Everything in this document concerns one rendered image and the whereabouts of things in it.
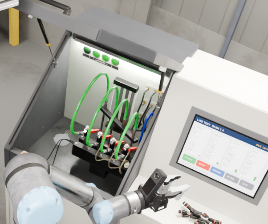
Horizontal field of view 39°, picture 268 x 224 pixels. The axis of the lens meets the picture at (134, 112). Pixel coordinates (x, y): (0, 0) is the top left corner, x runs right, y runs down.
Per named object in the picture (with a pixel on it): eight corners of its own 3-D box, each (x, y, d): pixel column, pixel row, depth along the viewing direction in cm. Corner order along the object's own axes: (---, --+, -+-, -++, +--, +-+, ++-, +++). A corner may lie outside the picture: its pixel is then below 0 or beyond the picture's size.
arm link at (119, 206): (89, 214, 128) (92, 198, 122) (117, 204, 133) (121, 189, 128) (99, 233, 123) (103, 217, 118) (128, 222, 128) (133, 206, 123)
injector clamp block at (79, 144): (70, 162, 219) (72, 143, 210) (79, 152, 227) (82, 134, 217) (122, 188, 211) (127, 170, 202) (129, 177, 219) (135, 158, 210)
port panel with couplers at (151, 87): (133, 122, 223) (144, 80, 204) (135, 119, 226) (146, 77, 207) (153, 131, 220) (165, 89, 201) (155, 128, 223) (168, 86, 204)
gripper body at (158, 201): (156, 194, 141) (129, 204, 135) (160, 177, 137) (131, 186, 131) (168, 208, 136) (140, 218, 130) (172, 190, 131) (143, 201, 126)
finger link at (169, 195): (177, 188, 137) (155, 191, 134) (178, 184, 136) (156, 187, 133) (182, 197, 133) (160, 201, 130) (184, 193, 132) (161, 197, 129)
